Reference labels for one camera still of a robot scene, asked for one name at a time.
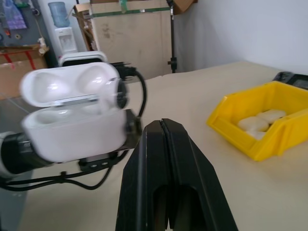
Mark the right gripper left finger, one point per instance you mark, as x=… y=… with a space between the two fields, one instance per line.
x=139 y=180

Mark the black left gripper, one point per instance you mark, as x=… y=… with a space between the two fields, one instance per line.
x=101 y=163

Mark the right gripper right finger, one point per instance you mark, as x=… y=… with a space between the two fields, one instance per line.
x=192 y=180

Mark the white earbud case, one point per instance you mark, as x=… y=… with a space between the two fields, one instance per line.
x=72 y=134

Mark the yellow plastic bin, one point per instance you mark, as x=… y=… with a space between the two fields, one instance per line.
x=228 y=134

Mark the cardboard box with red tape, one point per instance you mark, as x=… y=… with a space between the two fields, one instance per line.
x=19 y=65

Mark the brown cardboard box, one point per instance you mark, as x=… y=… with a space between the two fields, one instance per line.
x=185 y=6

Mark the white water dispenser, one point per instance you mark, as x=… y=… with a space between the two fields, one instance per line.
x=66 y=41

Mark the large plywood board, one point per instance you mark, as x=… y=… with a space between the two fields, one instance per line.
x=132 y=38

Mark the leaning cardboard pieces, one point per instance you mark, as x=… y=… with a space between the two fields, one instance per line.
x=84 y=29

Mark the black handheld game console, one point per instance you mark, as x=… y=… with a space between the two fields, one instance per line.
x=293 y=80

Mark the black stand pole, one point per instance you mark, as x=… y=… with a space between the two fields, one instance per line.
x=172 y=36

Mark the blue water bottle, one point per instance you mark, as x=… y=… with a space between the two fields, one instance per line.
x=59 y=14

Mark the purple plastic bag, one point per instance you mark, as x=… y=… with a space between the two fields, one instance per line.
x=15 y=16

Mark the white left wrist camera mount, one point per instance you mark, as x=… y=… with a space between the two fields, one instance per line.
x=81 y=55

